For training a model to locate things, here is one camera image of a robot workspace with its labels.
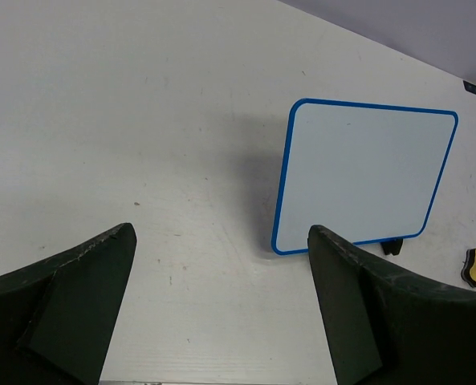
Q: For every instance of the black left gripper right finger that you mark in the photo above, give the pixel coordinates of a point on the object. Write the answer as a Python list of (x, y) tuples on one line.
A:
[(388, 325)]

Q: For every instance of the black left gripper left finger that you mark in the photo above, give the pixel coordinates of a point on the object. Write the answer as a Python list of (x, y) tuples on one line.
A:
[(57, 315)]

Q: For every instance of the black metal whiteboard stand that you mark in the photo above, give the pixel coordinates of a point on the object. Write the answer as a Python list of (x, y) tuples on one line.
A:
[(392, 247)]

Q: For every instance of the blue framed small whiteboard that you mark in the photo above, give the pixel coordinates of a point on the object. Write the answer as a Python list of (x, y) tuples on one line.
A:
[(368, 172)]

